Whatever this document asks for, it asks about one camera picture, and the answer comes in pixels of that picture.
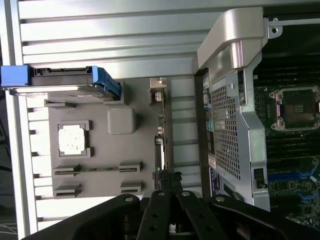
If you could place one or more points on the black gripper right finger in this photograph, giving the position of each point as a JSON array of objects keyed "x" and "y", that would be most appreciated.
[{"x": 197, "y": 217}]

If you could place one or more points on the green motherboard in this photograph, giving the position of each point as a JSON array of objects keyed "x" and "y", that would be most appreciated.
[{"x": 287, "y": 150}]

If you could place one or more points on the CPU socket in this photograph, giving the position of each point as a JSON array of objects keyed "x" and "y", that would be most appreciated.
[{"x": 297, "y": 107}]

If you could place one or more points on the grey parts rack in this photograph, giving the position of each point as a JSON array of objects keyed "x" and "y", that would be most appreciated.
[{"x": 105, "y": 150}]

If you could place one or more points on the silver CPU chip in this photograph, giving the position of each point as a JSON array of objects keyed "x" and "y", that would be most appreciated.
[{"x": 72, "y": 140}]

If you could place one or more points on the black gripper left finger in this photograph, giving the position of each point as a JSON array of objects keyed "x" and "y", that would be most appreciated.
[{"x": 155, "y": 215}]

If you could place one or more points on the green RAM stick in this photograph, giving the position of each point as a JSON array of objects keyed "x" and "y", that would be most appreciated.
[{"x": 100, "y": 170}]

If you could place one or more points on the hard disk in blue caddy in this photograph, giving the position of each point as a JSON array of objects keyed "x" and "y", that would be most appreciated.
[{"x": 60, "y": 78}]

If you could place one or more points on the open black PC case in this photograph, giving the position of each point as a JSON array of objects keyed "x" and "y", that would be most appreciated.
[{"x": 230, "y": 140}]

